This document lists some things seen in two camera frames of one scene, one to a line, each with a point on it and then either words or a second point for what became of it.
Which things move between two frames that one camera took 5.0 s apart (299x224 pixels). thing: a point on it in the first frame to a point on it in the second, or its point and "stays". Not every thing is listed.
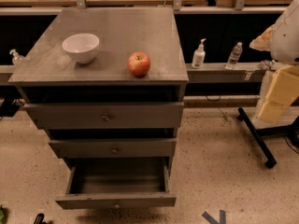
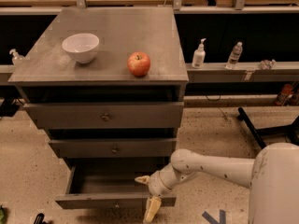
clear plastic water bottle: [234, 56] stays
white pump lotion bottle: [199, 56] stays
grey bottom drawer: [116, 182] stays
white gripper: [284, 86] to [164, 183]
